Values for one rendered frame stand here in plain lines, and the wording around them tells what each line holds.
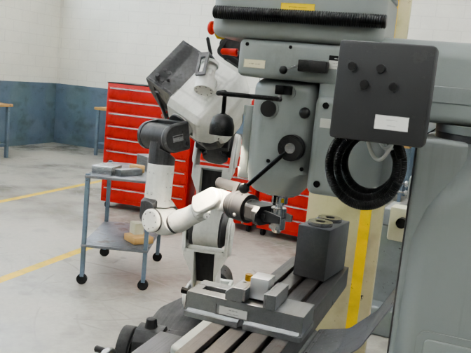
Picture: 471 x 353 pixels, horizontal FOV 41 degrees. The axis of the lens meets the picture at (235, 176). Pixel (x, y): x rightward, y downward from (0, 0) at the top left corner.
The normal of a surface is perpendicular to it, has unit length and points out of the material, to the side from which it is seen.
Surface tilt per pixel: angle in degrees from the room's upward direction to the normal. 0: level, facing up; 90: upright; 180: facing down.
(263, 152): 90
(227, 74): 58
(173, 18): 90
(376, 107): 90
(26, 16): 90
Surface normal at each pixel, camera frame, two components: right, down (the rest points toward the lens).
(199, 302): -0.36, 0.11
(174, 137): 0.73, 0.14
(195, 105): -0.08, -0.40
